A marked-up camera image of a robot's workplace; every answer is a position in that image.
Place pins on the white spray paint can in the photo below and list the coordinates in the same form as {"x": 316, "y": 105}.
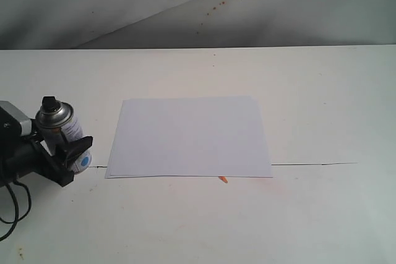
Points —
{"x": 57, "y": 123}

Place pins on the white paper sheet stack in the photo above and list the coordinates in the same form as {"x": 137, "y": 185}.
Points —
{"x": 208, "y": 136}

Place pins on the white backdrop sheet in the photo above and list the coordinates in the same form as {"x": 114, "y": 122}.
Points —
{"x": 133, "y": 24}

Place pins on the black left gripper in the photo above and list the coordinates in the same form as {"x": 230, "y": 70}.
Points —
{"x": 23, "y": 155}

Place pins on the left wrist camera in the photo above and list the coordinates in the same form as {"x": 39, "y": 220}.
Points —
{"x": 14, "y": 123}

